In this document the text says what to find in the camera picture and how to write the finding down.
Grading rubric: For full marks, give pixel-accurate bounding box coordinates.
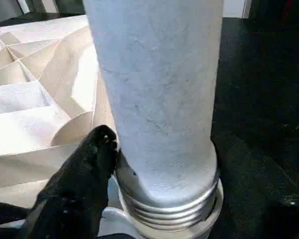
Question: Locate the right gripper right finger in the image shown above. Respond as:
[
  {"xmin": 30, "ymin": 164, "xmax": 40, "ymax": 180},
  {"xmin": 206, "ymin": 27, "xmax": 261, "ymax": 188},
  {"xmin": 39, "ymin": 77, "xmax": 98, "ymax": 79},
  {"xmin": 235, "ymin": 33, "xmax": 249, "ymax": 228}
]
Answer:
[{"xmin": 215, "ymin": 139, "xmax": 285, "ymax": 239}]

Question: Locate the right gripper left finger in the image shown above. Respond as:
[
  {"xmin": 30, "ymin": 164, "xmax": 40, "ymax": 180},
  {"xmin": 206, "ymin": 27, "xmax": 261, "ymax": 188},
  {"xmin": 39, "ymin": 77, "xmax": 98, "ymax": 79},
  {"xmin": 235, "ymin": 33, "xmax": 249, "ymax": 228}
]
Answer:
[{"xmin": 14, "ymin": 124, "xmax": 119, "ymax": 239}]

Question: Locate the white plastic table top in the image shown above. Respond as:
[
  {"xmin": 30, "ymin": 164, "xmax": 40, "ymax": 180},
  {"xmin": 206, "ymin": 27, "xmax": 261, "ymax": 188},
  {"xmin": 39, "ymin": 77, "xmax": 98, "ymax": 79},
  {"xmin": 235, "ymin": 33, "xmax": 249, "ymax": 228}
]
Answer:
[{"xmin": 0, "ymin": 14, "xmax": 225, "ymax": 239}]

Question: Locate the white plastic table leg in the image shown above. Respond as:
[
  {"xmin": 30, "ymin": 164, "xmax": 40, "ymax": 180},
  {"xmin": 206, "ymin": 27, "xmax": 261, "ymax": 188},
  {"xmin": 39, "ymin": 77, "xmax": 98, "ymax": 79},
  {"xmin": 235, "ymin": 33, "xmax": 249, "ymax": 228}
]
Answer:
[{"xmin": 82, "ymin": 0, "xmax": 225, "ymax": 225}]

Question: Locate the black table mat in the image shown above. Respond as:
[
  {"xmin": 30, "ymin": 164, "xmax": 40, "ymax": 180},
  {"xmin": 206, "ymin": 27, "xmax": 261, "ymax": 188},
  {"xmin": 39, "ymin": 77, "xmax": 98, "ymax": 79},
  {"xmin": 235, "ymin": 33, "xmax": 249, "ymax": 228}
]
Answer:
[{"xmin": 0, "ymin": 12, "xmax": 299, "ymax": 239}]

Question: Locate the white glass-door cabinet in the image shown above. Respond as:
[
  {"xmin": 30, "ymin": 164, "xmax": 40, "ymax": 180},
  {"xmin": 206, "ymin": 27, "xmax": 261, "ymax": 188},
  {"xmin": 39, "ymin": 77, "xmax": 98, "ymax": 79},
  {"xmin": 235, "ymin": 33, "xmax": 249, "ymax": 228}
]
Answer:
[{"xmin": 16, "ymin": 0, "xmax": 252, "ymax": 18}]

